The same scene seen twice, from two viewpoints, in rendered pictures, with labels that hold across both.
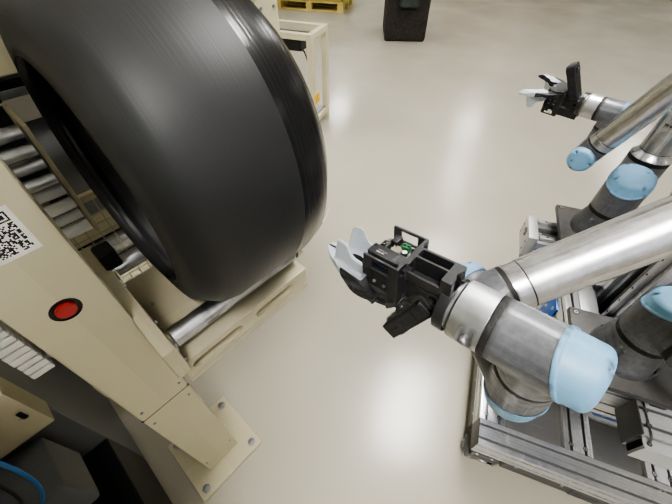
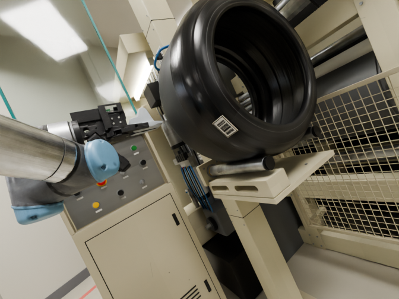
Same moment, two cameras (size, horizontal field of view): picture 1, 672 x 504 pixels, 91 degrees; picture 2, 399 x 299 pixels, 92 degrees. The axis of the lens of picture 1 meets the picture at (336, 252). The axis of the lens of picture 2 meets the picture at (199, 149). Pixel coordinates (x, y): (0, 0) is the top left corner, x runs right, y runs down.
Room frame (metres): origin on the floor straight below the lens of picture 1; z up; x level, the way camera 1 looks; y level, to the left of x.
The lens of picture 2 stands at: (0.62, -0.49, 1.05)
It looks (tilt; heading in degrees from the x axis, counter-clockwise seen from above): 2 degrees down; 110
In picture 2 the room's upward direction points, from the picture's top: 25 degrees counter-clockwise
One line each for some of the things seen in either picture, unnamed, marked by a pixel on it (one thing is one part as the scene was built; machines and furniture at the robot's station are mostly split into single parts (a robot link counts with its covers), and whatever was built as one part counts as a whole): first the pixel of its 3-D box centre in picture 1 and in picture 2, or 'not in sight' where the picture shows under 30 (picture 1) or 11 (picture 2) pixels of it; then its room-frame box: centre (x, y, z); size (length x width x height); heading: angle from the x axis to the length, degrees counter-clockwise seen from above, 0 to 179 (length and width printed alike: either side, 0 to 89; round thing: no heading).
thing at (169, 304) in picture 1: (213, 286); (268, 175); (0.55, 0.33, 0.80); 0.37 x 0.36 x 0.02; 48
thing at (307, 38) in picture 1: (291, 77); not in sight; (3.21, 0.41, 0.40); 0.60 x 0.35 x 0.80; 69
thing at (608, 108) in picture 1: (616, 114); not in sight; (1.06, -0.91, 1.04); 0.11 x 0.08 x 0.09; 44
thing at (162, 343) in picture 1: (132, 305); (233, 158); (0.42, 0.45, 0.90); 0.40 x 0.03 x 0.10; 48
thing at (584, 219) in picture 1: (601, 218); not in sight; (0.86, -0.91, 0.77); 0.15 x 0.15 x 0.10
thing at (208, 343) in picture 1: (241, 307); (241, 183); (0.45, 0.23, 0.84); 0.36 x 0.09 x 0.06; 138
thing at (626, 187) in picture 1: (624, 190); not in sight; (0.86, -0.92, 0.88); 0.13 x 0.12 x 0.14; 134
